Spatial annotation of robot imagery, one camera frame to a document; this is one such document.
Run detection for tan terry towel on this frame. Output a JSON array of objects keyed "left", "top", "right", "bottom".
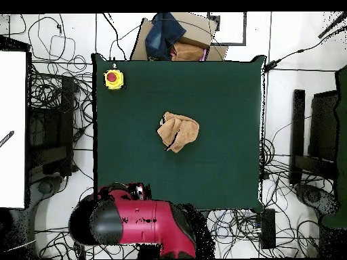
[{"left": 156, "top": 111, "right": 201, "bottom": 154}]

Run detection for dark green table cloth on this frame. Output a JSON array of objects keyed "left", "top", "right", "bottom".
[
  {"left": 321, "top": 64, "right": 347, "bottom": 229},
  {"left": 91, "top": 53, "right": 267, "bottom": 213}
]

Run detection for gray floor leg black knob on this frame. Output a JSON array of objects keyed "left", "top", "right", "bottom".
[
  {"left": 32, "top": 175, "right": 64, "bottom": 197},
  {"left": 294, "top": 183, "right": 340, "bottom": 216}
]

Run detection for black floor stand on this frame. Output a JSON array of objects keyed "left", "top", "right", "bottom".
[
  {"left": 26, "top": 75, "right": 76, "bottom": 181},
  {"left": 289, "top": 89, "right": 340, "bottom": 188}
]

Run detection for yellow emergency stop button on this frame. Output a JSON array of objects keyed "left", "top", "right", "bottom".
[{"left": 103, "top": 69, "right": 126, "bottom": 91}]

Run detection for black power strip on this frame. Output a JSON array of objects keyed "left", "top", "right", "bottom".
[{"left": 260, "top": 208, "right": 277, "bottom": 250}]

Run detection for white rectangular panel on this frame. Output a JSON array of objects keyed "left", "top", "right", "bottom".
[{"left": 0, "top": 50, "right": 27, "bottom": 209}]

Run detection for black striped rod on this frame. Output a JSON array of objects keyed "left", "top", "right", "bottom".
[{"left": 0, "top": 130, "right": 15, "bottom": 149}]

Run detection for orange folded cloth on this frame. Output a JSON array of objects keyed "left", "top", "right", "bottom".
[{"left": 171, "top": 41, "right": 209, "bottom": 62}]

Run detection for blue denim jeans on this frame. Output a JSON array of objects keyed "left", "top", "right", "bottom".
[{"left": 144, "top": 12, "right": 187, "bottom": 61}]

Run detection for brown cardboard box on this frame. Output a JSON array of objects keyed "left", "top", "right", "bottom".
[{"left": 130, "top": 12, "right": 229, "bottom": 62}]

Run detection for black pole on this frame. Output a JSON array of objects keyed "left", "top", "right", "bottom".
[{"left": 317, "top": 12, "right": 347, "bottom": 39}]

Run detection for black rectangular frame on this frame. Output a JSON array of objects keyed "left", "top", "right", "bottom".
[{"left": 207, "top": 12, "right": 248, "bottom": 47}]

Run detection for black cable with adapter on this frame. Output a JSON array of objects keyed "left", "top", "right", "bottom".
[{"left": 263, "top": 25, "right": 347, "bottom": 73}]

